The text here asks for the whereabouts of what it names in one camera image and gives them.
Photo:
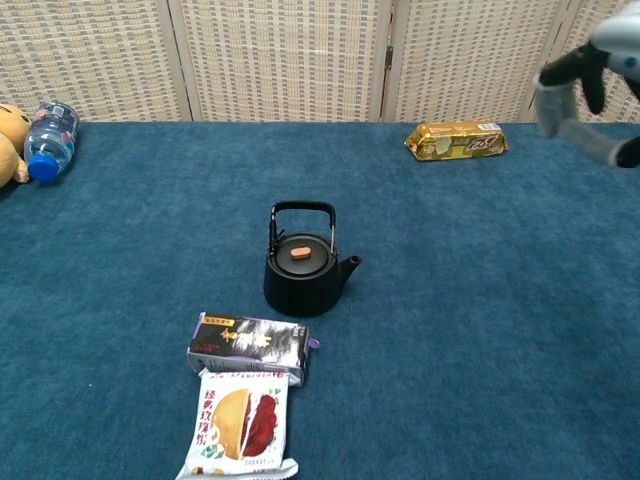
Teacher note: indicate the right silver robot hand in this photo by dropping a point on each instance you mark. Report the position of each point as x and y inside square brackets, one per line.
[575, 65]

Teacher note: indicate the black teapot lid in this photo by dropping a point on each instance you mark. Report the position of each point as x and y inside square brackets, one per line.
[300, 262]

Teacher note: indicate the black teapot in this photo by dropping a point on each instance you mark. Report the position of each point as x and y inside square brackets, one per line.
[300, 295]

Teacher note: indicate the gold snack package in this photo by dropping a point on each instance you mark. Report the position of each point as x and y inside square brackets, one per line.
[450, 145]

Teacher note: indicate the blue table cloth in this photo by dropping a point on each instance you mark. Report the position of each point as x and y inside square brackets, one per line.
[425, 300]

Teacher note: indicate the woven bamboo folding screen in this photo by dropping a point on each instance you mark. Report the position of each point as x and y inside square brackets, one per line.
[280, 60]

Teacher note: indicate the rose cake snack packet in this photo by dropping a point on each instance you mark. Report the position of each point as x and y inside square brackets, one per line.
[235, 425]

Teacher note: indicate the blue water bottle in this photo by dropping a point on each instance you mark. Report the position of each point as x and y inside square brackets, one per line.
[50, 145]

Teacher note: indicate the yellow plush toy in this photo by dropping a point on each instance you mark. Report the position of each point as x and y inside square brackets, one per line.
[10, 130]

